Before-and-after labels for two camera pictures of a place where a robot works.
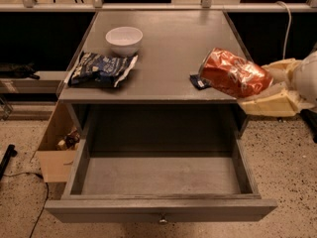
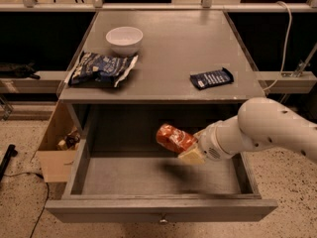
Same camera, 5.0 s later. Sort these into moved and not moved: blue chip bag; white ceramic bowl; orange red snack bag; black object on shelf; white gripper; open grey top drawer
Moved: orange red snack bag; white gripper
Not moved: open grey top drawer; black object on shelf; blue chip bag; white ceramic bowl
